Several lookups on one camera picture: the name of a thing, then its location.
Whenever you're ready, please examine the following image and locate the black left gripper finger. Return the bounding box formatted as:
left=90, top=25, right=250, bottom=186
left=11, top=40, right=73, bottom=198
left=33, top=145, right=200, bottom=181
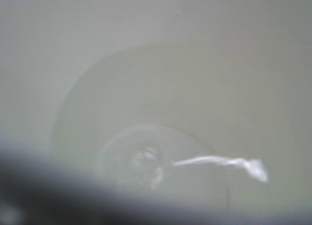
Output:
left=0, top=142, right=312, bottom=225

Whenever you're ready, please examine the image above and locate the white paper coffee cup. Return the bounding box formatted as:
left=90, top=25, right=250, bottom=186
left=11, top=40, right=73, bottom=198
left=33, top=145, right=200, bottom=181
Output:
left=0, top=0, right=312, bottom=216

